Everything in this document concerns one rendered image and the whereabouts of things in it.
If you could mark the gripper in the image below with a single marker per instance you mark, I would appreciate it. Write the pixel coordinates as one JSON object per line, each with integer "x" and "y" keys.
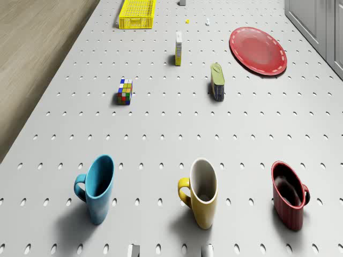
{"x": 133, "y": 251}

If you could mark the grey cube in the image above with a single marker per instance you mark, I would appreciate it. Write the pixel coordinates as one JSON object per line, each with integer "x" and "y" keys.
{"x": 182, "y": 2}

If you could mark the blue mug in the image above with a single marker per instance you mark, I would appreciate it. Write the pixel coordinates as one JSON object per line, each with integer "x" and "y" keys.
{"x": 100, "y": 208}

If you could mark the yellow mug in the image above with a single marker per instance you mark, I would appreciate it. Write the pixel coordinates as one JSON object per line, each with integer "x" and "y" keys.
{"x": 205, "y": 214}

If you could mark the puzzle cube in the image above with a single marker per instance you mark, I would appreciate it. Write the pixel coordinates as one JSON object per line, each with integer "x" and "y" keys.
{"x": 125, "y": 92}

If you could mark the red mug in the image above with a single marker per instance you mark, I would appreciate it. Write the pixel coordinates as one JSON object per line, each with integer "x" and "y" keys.
{"x": 290, "y": 217}

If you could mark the flat-sided can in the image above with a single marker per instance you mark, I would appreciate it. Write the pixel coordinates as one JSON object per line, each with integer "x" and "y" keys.
{"x": 217, "y": 83}

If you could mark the yellow white box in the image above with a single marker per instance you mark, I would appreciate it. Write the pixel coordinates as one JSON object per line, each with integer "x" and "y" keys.
{"x": 178, "y": 52}

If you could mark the yellow basket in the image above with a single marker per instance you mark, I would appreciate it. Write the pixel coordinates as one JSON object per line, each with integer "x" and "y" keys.
{"x": 135, "y": 23}

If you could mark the red plate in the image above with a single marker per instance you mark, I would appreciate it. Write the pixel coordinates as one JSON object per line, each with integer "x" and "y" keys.
{"x": 257, "y": 51}

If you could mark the white cabinet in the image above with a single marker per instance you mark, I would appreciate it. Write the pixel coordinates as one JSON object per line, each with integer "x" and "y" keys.
{"x": 308, "y": 21}

